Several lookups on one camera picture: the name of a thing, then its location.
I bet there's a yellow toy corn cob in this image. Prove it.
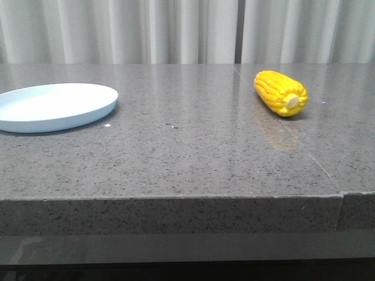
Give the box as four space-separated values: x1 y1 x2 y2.
254 70 309 117

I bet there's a light blue round plate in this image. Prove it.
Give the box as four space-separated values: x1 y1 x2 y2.
1 83 118 133

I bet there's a white pleated curtain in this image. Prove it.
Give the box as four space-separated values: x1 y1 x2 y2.
1 1 374 64

